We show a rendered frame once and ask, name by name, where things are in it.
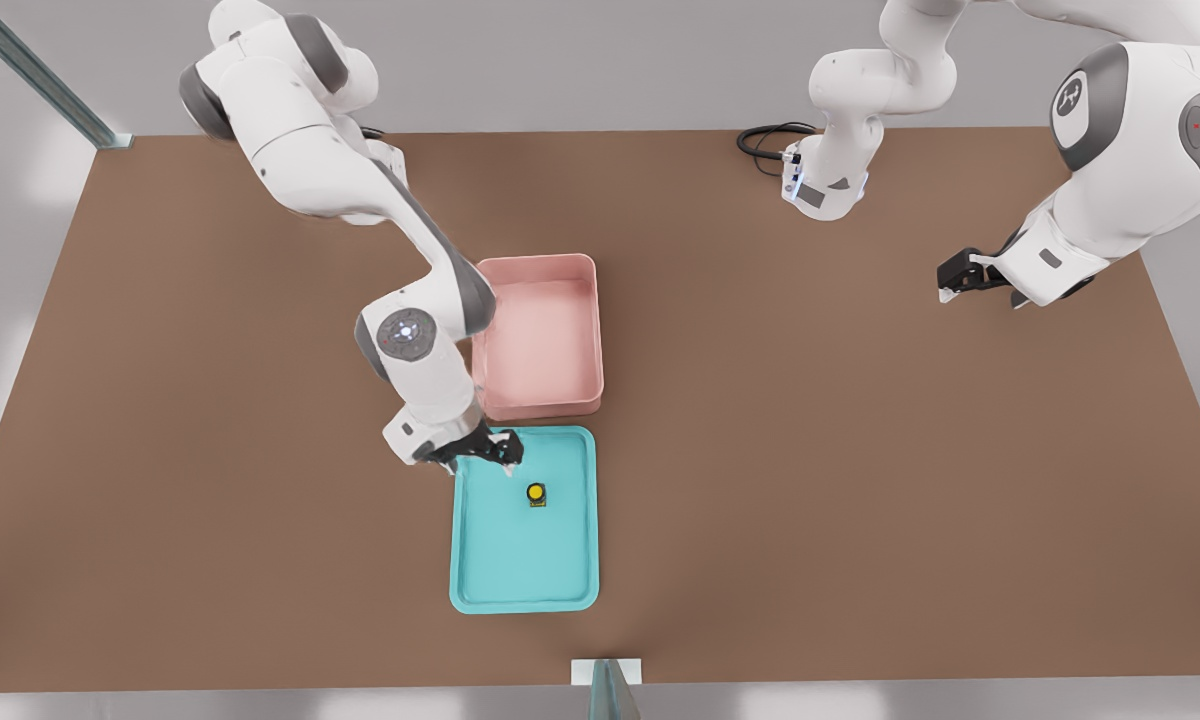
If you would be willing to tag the yellow button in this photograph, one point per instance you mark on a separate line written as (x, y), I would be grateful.
(536, 494)

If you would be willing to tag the pale blue-green tray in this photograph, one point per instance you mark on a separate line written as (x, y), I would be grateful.
(525, 540)

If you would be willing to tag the pink box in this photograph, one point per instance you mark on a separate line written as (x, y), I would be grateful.
(545, 340)

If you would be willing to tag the silver frame post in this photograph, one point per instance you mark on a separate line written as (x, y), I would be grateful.
(608, 688)
(40, 72)

